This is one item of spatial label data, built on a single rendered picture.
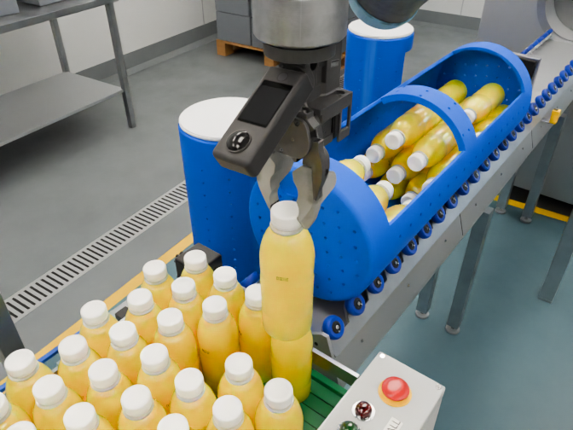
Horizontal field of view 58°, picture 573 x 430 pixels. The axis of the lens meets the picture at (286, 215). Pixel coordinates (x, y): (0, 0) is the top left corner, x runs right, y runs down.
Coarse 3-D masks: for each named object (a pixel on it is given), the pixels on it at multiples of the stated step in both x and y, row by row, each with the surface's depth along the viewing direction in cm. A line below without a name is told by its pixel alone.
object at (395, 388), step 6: (390, 378) 69; (396, 378) 69; (384, 384) 68; (390, 384) 68; (396, 384) 68; (402, 384) 68; (384, 390) 68; (390, 390) 67; (396, 390) 67; (402, 390) 67; (408, 390) 68; (390, 396) 67; (396, 396) 67; (402, 396) 67
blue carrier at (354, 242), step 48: (480, 48) 140; (384, 96) 119; (432, 96) 114; (528, 96) 141; (336, 144) 121; (480, 144) 118; (288, 192) 94; (336, 192) 86; (432, 192) 102; (336, 240) 91; (384, 240) 90; (336, 288) 97
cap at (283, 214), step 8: (288, 200) 62; (272, 208) 61; (280, 208) 61; (288, 208) 61; (296, 208) 61; (272, 216) 60; (280, 216) 60; (288, 216) 60; (296, 216) 60; (272, 224) 61; (280, 224) 60; (288, 224) 60; (296, 224) 60
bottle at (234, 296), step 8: (216, 288) 88; (224, 288) 88; (232, 288) 88; (240, 288) 90; (208, 296) 90; (224, 296) 88; (232, 296) 88; (240, 296) 89; (232, 304) 88; (240, 304) 89; (232, 312) 89
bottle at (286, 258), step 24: (264, 240) 62; (288, 240) 61; (312, 240) 64; (264, 264) 63; (288, 264) 61; (312, 264) 64; (264, 288) 66; (288, 288) 64; (312, 288) 67; (264, 312) 69; (288, 312) 66; (312, 312) 70; (288, 336) 69
